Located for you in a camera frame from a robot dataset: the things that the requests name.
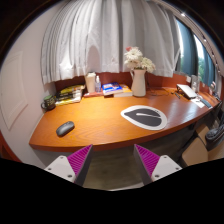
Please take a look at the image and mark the white ceramic jug vase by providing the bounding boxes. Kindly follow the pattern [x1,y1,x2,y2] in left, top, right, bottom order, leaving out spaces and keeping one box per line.
[129,68,148,98]

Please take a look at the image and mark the white and grey mouse pad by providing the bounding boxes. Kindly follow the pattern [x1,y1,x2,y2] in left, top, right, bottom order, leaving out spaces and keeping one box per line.
[120,104,169,131]

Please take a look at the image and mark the white laptop stand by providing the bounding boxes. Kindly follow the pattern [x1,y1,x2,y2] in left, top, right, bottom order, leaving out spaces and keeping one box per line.
[175,83,199,100]

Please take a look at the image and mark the white pleated curtain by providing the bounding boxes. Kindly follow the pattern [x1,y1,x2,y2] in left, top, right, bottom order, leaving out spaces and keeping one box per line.
[40,0,181,85]

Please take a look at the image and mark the dark grey computer mouse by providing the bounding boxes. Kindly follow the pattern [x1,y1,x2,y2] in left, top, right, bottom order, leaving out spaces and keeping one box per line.
[55,120,76,138]

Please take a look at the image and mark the white paper sheet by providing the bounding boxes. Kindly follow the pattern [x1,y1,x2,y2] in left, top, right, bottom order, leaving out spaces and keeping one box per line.
[191,98,213,110]

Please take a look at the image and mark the dark green mug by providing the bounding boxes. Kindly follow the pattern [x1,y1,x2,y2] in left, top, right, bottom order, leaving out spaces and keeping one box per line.
[40,94,57,112]

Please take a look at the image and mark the dark teal curtain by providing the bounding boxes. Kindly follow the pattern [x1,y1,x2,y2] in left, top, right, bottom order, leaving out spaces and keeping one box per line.
[175,18,217,88]

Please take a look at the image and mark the white lidded cup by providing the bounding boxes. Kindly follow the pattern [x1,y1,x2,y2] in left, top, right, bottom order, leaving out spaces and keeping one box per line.
[84,71,98,94]

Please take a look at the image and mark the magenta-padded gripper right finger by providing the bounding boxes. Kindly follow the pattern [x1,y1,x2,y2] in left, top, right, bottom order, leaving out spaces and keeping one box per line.
[133,143,183,186]

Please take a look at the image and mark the red book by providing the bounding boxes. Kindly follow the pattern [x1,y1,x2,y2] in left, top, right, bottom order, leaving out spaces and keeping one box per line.
[82,90,104,98]

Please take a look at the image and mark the black cable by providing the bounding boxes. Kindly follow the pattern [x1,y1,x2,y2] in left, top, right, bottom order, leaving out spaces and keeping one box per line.
[146,87,178,98]

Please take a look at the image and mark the white flower bouquet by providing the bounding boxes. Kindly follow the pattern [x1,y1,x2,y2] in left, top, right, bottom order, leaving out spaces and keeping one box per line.
[123,46,157,74]

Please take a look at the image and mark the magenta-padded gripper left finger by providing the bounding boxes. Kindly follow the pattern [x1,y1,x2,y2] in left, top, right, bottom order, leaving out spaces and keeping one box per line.
[44,143,94,187]

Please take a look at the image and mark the yellow and white book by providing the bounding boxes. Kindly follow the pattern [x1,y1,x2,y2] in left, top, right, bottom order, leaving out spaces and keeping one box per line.
[54,95,83,107]

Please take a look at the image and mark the clear sanitizer bottle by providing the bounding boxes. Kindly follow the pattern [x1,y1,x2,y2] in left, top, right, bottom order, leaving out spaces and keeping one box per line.
[94,75,103,93]

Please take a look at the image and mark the blue book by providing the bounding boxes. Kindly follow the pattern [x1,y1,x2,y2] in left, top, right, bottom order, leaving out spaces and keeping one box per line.
[101,82,125,96]

